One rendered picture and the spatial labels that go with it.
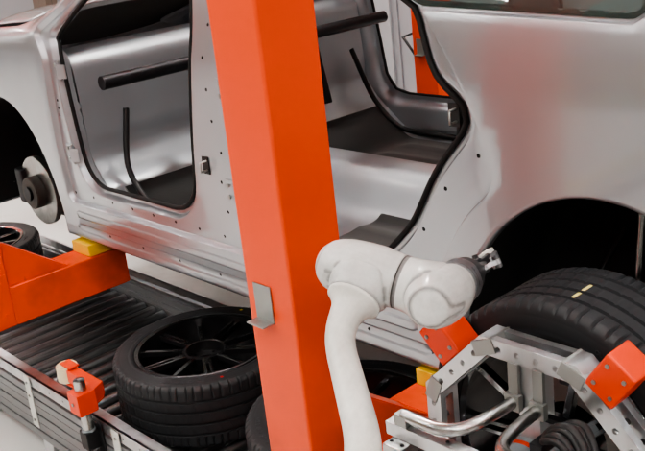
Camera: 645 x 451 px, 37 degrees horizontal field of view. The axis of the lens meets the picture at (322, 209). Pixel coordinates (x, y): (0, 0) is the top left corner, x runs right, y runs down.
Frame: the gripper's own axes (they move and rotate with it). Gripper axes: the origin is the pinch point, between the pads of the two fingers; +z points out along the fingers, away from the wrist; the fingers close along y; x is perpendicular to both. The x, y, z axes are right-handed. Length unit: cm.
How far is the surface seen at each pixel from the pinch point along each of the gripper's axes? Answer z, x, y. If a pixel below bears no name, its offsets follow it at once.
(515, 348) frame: -14.2, -17.1, 2.5
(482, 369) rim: 4.5, -23.1, -13.0
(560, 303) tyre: -6.3, -12.9, 12.0
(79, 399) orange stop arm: 47, -1, -165
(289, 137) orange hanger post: -14.8, 39.5, -24.4
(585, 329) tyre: -11.2, -18.3, 16.0
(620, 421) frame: -20.8, -34.2, 17.6
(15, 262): 88, 54, -206
